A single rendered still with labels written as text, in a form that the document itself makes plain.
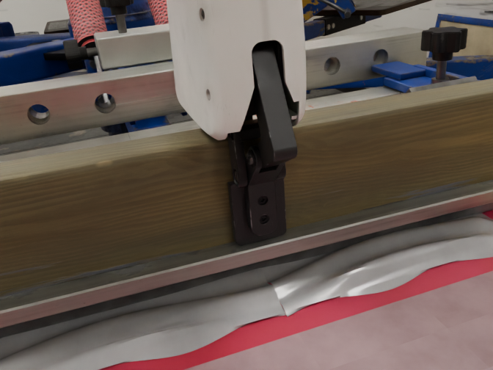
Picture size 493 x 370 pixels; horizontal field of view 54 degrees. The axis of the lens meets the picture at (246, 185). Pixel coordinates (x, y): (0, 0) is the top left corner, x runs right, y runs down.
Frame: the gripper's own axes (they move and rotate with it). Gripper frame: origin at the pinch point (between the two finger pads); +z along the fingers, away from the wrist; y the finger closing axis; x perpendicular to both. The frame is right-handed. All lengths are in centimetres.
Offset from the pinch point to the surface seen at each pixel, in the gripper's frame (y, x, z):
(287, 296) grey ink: 3.4, 1.0, 5.6
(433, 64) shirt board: -55, 58, 9
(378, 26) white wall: -293, 200, 38
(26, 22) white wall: -419, -46, 18
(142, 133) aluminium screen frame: -23.2, -3.6, 2.3
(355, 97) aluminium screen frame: -22.2, 20.6, 2.1
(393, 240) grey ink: 1.3, 9.8, 5.2
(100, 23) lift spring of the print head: -53, -4, -6
